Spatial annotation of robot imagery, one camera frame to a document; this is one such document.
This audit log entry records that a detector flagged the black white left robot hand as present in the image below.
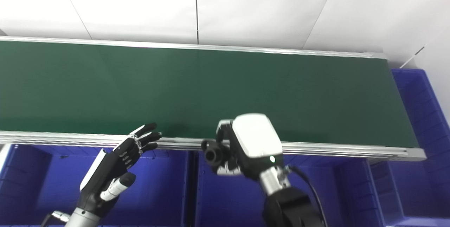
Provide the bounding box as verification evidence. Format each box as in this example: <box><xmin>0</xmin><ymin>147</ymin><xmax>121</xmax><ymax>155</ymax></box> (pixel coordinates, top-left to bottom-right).
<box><xmin>77</xmin><ymin>123</ymin><xmax>163</xmax><ymax>217</ymax></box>

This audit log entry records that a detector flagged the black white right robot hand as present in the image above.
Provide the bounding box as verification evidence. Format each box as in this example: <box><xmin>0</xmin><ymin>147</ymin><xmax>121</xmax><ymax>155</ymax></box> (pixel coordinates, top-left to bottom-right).
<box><xmin>215</xmin><ymin>113</ymin><xmax>284</xmax><ymax>182</ymax></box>

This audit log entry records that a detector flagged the blue plastic bin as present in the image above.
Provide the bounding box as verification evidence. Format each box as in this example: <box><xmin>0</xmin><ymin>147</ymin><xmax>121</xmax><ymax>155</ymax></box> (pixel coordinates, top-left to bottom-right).
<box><xmin>367</xmin><ymin>68</ymin><xmax>450</xmax><ymax>227</ymax></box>
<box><xmin>193</xmin><ymin>150</ymin><xmax>385</xmax><ymax>227</ymax></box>
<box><xmin>0</xmin><ymin>144</ymin><xmax>192</xmax><ymax>227</ymax></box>

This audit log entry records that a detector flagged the green conveyor belt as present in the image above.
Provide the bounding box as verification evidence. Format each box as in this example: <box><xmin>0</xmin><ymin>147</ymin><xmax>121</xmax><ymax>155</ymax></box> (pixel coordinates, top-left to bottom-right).
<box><xmin>0</xmin><ymin>41</ymin><xmax>420</xmax><ymax>148</ymax></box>
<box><xmin>0</xmin><ymin>36</ymin><xmax>427</xmax><ymax>162</ymax></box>

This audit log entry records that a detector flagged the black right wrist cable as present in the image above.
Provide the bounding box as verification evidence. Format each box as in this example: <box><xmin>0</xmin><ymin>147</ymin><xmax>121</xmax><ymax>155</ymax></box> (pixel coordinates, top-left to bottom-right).
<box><xmin>287</xmin><ymin>166</ymin><xmax>329</xmax><ymax>227</ymax></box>

